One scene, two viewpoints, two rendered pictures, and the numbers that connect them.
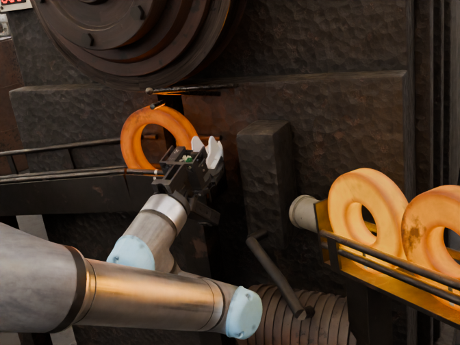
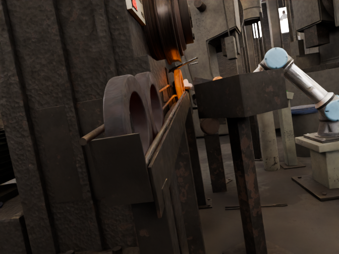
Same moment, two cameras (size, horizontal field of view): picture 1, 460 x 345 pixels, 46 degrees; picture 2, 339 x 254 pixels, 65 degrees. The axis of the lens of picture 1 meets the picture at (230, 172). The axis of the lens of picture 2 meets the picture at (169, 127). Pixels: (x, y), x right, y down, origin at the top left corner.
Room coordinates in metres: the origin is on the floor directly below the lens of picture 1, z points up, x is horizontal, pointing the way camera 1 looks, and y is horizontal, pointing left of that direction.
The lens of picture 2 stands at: (1.71, 1.57, 0.67)
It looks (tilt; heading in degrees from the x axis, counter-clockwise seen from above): 5 degrees down; 250
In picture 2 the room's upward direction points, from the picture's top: 9 degrees counter-clockwise
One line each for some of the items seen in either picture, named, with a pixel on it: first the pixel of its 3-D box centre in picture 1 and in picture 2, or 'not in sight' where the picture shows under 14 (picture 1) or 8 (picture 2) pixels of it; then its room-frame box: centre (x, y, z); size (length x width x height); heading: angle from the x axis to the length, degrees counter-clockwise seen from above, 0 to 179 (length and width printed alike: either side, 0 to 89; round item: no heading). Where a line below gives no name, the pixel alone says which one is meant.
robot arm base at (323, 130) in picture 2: not in sight; (331, 125); (0.27, 0.41, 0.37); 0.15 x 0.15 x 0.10
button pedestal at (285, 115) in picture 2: not in sight; (286, 127); (0.11, -0.11, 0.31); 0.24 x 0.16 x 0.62; 61
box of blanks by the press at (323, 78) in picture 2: not in sight; (288, 102); (-1.22, -1.40, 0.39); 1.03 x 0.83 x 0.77; 166
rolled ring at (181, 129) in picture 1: (160, 149); (179, 85); (1.08, 0.14, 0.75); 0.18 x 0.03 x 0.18; 60
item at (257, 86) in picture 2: not in sight; (248, 170); (1.10, 0.71, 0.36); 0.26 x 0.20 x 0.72; 96
